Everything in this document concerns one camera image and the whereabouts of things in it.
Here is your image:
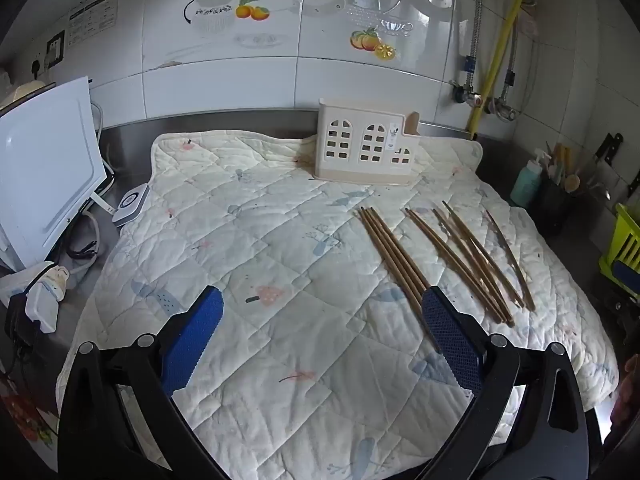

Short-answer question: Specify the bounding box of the white power strip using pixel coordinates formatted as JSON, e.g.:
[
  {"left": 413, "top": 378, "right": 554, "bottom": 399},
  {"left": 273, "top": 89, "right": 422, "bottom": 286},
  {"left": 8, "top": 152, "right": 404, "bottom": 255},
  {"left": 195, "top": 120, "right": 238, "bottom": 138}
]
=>
[{"left": 24, "top": 261, "right": 69, "bottom": 335}]

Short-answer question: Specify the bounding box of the white countertop oven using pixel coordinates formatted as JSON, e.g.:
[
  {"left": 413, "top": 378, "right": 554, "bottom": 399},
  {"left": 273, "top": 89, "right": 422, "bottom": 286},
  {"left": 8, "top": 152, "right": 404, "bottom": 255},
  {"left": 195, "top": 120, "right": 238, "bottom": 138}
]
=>
[{"left": 0, "top": 76, "right": 108, "bottom": 268}]

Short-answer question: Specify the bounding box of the black power adapter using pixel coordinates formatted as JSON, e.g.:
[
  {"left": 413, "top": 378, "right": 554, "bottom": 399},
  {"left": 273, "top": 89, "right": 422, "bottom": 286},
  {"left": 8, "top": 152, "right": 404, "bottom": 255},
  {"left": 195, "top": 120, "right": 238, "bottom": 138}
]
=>
[{"left": 4, "top": 292, "right": 42, "bottom": 356}]

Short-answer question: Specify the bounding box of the black handled knife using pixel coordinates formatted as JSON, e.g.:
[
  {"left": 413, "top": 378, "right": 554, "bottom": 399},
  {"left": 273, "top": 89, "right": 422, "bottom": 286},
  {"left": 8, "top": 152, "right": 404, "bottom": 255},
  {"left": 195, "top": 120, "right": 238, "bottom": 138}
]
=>
[{"left": 594, "top": 132, "right": 624, "bottom": 167}]

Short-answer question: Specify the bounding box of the yellow gas hose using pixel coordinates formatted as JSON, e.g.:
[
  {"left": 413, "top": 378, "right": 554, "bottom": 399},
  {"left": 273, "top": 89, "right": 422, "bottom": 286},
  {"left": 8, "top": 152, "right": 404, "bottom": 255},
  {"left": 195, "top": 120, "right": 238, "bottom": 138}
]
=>
[{"left": 467, "top": 0, "right": 528, "bottom": 141}]

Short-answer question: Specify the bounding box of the black cable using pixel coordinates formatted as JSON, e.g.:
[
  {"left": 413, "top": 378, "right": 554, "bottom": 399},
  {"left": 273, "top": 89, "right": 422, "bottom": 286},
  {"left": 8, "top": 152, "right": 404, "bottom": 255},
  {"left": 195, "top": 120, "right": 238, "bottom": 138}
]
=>
[{"left": 65, "top": 207, "right": 101, "bottom": 261}]

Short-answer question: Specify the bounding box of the white flat device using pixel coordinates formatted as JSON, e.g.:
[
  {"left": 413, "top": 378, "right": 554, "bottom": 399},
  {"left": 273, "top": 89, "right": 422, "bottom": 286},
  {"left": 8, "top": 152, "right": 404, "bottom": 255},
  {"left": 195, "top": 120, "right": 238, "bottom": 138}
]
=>
[{"left": 111, "top": 183, "right": 151, "bottom": 228}]

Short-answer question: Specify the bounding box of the teal spray bottle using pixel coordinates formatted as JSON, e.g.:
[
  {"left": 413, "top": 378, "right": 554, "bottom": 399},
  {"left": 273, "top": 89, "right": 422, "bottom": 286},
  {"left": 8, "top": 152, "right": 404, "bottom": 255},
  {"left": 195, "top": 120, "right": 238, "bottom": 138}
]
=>
[{"left": 510, "top": 149, "right": 546, "bottom": 208}]

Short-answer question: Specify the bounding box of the green plastic rack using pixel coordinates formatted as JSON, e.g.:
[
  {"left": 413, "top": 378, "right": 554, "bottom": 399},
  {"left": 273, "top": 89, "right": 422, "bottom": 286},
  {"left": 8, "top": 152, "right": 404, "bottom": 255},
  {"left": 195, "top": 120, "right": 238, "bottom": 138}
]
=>
[{"left": 599, "top": 202, "right": 640, "bottom": 281}]

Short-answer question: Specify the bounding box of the quilted printed mat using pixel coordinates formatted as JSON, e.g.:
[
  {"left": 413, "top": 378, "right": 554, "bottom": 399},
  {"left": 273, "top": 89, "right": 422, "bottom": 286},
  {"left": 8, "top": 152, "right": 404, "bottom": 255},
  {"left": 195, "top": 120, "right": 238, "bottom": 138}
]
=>
[{"left": 55, "top": 130, "right": 621, "bottom": 480}]

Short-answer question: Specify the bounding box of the bunch of wooden chopsticks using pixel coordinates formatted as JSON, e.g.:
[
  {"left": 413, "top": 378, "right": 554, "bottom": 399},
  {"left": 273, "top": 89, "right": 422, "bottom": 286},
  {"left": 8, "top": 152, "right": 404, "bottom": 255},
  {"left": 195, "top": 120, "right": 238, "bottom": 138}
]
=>
[{"left": 356, "top": 200, "right": 537, "bottom": 328}]

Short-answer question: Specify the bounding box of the beige appliance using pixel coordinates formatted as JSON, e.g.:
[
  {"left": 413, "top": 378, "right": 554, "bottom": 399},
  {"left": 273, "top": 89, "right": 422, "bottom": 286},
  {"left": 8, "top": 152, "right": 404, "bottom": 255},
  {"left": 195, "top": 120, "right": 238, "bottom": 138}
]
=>
[{"left": 0, "top": 80, "right": 56, "bottom": 111}]

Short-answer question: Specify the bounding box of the red knob water valve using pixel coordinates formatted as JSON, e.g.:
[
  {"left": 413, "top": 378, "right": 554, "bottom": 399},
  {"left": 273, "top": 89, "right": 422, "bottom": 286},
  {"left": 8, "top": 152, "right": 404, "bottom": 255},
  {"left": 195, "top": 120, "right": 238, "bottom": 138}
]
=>
[{"left": 451, "top": 80, "right": 487, "bottom": 109}]

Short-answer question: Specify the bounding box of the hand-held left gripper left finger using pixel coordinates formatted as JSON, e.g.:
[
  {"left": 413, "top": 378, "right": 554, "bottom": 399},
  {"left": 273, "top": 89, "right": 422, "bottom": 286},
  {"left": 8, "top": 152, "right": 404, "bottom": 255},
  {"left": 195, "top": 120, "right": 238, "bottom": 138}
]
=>
[{"left": 57, "top": 285, "right": 231, "bottom": 480}]

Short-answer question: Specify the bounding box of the black utensil container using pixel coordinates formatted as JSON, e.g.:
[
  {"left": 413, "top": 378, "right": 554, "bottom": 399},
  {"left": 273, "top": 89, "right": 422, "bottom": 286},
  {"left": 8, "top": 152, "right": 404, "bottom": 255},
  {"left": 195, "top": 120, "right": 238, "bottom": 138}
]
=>
[{"left": 535, "top": 176, "right": 576, "bottom": 237}]

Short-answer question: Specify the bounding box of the red printed bag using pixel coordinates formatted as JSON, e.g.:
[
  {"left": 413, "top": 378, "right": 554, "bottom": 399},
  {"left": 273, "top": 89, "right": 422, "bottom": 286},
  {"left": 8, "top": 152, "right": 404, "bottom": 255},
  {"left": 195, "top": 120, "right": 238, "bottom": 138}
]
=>
[{"left": 0, "top": 375, "right": 57, "bottom": 456}]

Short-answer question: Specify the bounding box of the metal water valve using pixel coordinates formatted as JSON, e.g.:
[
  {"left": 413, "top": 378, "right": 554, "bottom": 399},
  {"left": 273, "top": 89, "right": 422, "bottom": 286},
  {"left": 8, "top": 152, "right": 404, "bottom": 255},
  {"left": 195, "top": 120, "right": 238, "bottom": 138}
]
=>
[{"left": 486, "top": 96, "right": 518, "bottom": 123}]

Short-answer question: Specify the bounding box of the beige plastic utensil holder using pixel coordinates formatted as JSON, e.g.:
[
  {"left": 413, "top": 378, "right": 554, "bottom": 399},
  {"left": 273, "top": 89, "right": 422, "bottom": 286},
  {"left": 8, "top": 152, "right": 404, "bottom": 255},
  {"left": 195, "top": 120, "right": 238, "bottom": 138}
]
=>
[{"left": 312, "top": 98, "right": 422, "bottom": 184}]

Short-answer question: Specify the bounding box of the printed wall label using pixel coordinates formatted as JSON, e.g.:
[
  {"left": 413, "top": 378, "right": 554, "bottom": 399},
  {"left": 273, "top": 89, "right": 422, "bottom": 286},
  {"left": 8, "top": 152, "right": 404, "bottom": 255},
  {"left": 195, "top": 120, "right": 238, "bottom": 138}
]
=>
[{"left": 66, "top": 0, "right": 120, "bottom": 47}]

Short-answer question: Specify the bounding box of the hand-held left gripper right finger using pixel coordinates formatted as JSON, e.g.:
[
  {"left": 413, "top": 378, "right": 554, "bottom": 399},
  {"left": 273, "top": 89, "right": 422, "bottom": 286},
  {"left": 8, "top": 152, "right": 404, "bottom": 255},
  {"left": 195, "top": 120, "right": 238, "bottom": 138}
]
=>
[{"left": 415, "top": 285, "right": 603, "bottom": 480}]

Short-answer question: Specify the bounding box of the yellow utensil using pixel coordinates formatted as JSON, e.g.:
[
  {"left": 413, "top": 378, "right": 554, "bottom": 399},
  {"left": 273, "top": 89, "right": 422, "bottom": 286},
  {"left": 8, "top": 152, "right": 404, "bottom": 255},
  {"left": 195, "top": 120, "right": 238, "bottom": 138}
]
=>
[{"left": 551, "top": 144, "right": 572, "bottom": 181}]

